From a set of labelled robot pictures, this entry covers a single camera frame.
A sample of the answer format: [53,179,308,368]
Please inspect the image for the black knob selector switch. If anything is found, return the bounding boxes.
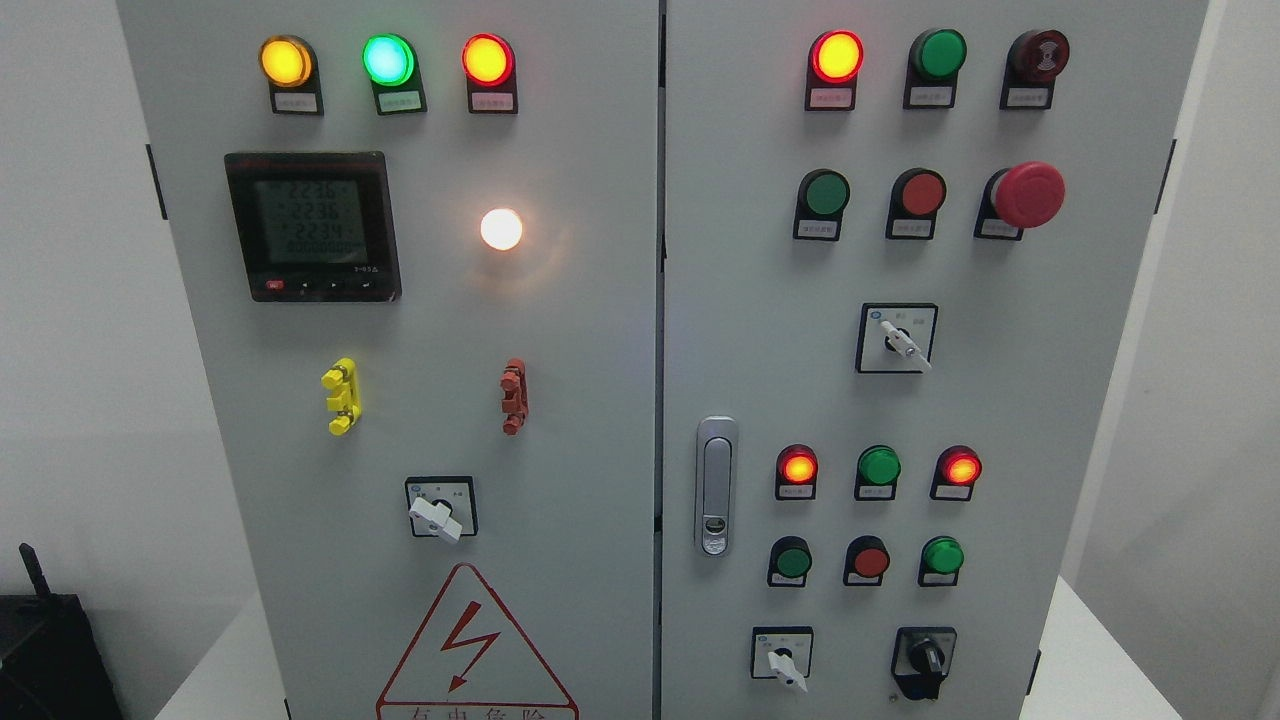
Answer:
[890,626,957,701]

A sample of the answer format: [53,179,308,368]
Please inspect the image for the red terminal connector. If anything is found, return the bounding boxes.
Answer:
[499,357,529,436]

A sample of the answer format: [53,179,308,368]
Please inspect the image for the red lit indicator lower left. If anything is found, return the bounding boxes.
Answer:
[774,445,819,501]

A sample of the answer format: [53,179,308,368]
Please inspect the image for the red lit indicator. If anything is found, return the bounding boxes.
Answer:
[805,29,865,111]
[774,445,819,501]
[931,445,983,502]

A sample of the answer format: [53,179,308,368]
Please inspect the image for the white lit indicator light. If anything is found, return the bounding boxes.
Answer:
[480,208,524,252]

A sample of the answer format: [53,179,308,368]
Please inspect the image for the green push button upper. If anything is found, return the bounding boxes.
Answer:
[792,168,850,242]

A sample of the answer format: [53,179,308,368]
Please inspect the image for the green push button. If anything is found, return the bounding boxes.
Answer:
[765,536,813,588]
[792,168,850,242]
[916,536,966,587]

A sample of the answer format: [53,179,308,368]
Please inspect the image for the green push button lower left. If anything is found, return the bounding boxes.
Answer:
[765,536,813,588]

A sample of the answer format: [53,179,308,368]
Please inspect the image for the left grey cabinet door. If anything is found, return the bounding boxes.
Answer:
[118,1,659,719]

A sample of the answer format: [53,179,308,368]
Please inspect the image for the grey cabinet door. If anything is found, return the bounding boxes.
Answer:
[659,1,1208,719]
[118,1,659,719]

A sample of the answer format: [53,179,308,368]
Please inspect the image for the green indicator lower middle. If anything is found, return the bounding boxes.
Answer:
[854,445,902,502]

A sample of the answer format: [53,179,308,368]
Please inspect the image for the right grey cabinet door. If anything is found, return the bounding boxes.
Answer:
[659,1,1208,719]

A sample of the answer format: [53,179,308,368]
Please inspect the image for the yellow terminal connector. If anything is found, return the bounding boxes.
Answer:
[321,357,362,437]

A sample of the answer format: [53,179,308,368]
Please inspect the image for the red push button lower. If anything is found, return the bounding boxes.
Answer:
[844,536,891,587]

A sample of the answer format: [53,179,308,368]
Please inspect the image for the red push button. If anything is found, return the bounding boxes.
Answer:
[884,167,947,240]
[844,536,891,587]

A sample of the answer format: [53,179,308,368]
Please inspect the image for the red push button upper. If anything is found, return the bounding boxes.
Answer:
[884,167,947,240]

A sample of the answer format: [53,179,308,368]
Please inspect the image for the red lit indicator left door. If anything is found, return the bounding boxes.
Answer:
[461,33,518,115]

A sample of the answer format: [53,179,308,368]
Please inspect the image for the red lit indicator lower right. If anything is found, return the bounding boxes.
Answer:
[931,445,983,502]

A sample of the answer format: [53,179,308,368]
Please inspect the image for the red high voltage warning sticker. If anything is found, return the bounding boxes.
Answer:
[375,562,580,719]

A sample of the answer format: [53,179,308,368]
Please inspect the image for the digital power meter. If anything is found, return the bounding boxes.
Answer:
[224,151,401,304]

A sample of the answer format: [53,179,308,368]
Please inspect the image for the green push button lower right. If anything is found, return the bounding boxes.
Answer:
[916,536,966,587]

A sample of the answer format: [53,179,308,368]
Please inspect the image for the red lit indicator top right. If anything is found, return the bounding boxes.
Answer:
[805,29,865,111]

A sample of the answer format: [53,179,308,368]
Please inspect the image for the green lit indicator light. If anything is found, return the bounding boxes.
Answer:
[361,33,428,117]

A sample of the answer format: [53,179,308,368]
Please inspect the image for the red emergency stop mushroom button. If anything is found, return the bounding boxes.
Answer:
[974,161,1066,241]

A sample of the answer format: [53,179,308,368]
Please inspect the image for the green indicator top right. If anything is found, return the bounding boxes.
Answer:
[902,28,968,110]

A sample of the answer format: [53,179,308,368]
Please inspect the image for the yellow indicator light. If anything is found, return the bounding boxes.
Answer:
[259,35,324,117]

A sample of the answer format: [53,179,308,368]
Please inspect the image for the black box with antenna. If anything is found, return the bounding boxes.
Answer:
[1,543,123,719]

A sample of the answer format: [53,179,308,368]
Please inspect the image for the silver door handle lock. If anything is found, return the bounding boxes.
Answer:
[694,416,739,557]

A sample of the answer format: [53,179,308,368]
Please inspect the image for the white selector switch left door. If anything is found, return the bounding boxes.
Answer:
[404,475,479,544]

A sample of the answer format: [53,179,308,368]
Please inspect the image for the white selector switch upper right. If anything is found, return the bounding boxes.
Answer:
[855,304,940,374]

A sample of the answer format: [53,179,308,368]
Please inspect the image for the white selector switch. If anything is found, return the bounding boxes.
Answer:
[750,625,815,693]
[855,304,940,374]

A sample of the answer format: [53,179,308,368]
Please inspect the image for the white selector switch bottom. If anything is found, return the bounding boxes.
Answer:
[750,625,815,693]

